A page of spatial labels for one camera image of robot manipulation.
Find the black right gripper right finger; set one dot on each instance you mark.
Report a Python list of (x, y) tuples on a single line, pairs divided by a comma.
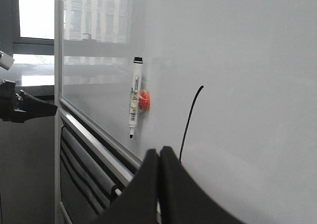
[(181, 199)]

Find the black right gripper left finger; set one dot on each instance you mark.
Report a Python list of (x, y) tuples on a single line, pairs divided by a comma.
[(137, 204)]

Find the red round magnet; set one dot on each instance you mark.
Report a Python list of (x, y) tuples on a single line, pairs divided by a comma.
[(144, 101)]

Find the white whiteboard marker pen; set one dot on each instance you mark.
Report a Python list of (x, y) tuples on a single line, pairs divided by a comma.
[(134, 94)]

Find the large white whiteboard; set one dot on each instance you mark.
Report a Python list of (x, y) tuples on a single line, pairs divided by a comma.
[(233, 87)]

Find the white round crossbar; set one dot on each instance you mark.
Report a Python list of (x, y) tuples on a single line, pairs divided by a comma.
[(118, 192)]

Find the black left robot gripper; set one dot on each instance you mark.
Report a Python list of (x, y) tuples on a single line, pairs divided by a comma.
[(20, 107)]

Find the aluminium whiteboard tray rail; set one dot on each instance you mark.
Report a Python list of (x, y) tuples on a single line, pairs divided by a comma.
[(118, 159)]

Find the grey window frame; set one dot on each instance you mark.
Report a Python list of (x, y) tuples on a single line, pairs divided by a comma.
[(27, 37)]

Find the white metal stand frame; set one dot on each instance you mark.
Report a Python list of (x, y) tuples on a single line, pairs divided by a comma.
[(60, 213)]

